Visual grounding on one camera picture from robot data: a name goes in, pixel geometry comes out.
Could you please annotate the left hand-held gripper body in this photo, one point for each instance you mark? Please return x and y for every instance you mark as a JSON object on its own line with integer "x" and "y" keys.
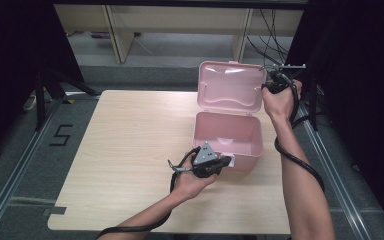
{"x": 206, "y": 163}

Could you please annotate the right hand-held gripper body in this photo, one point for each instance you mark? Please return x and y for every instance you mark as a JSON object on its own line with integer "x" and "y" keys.
{"x": 276, "y": 81}

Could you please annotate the pink medicine box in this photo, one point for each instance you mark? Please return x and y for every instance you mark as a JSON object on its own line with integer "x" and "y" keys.
{"x": 228, "y": 133}

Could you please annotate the person's right hand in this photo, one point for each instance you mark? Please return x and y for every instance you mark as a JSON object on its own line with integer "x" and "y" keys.
{"x": 280, "y": 103}

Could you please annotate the person's left hand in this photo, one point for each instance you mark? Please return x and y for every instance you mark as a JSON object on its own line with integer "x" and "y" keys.
{"x": 190, "y": 185}

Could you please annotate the black curtain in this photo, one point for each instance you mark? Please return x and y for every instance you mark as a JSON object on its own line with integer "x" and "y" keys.
{"x": 363, "y": 100}
{"x": 13, "y": 66}

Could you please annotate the beige wooden shelf unit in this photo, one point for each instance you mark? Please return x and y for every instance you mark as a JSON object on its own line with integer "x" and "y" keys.
{"x": 180, "y": 20}

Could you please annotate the yellow and black tape piece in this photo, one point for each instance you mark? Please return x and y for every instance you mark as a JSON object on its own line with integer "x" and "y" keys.
{"x": 68, "y": 101}

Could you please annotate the metal floor rail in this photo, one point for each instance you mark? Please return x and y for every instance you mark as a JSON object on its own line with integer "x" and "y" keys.
{"x": 340, "y": 186}
{"x": 16, "y": 173}

